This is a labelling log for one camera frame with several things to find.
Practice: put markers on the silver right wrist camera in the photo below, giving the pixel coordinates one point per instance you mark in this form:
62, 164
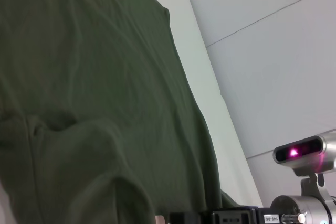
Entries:
307, 153

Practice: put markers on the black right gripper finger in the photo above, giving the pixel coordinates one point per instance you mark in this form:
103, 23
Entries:
183, 218

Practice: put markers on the dark green FREE t-shirt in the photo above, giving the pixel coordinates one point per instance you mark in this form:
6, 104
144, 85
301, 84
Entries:
92, 90

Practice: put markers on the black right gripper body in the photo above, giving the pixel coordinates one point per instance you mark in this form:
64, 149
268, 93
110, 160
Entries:
236, 216

